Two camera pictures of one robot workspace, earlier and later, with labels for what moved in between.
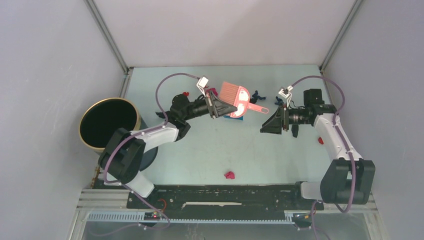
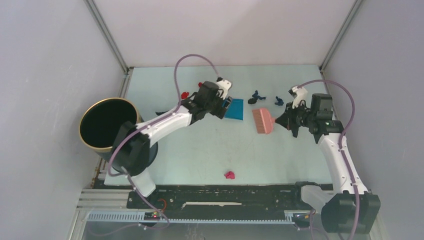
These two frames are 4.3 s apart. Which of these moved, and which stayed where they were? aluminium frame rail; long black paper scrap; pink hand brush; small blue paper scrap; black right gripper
Moved: black right gripper; pink hand brush
Stayed: small blue paper scrap; long black paper scrap; aluminium frame rail
